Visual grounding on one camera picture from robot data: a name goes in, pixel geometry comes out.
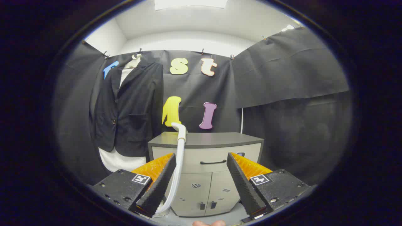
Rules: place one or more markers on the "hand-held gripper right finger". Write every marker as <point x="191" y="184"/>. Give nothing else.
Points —
<point x="243" y="188"/>

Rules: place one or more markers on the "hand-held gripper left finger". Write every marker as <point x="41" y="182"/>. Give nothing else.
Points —
<point x="158" y="188"/>

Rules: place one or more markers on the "white shirt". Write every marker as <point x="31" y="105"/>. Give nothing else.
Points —
<point x="119" y="161"/>

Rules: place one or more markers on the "white garment steamer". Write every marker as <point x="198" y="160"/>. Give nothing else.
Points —
<point x="181" y="130"/>

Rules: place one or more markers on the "black blazer jacket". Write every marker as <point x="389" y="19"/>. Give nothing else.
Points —
<point x="135" y="103"/>

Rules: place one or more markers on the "white clothes hanger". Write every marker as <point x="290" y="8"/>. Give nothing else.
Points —
<point x="135" y="56"/>

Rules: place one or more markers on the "grey cabinet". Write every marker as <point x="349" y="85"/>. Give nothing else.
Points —
<point x="207" y="185"/>

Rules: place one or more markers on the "black backdrop cloth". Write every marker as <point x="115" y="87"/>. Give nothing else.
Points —
<point x="282" y="78"/>

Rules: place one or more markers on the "small ceiling light panel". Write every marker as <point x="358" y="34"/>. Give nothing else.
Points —
<point x="288" y="28"/>

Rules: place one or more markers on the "long ceiling light panel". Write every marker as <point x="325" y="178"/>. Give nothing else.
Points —
<point x="188" y="3"/>

